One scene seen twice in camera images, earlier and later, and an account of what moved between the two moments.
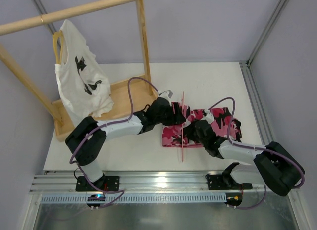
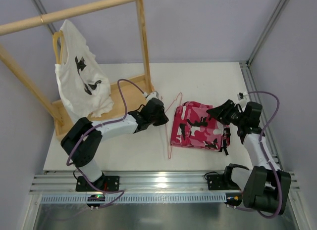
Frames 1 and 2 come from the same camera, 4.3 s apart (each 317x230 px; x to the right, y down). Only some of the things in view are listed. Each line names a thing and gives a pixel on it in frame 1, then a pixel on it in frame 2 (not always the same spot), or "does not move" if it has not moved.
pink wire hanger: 183,119 → 181,94
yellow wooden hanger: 54,37 does not move
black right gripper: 198,130 → 228,114
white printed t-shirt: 84,86 does not move
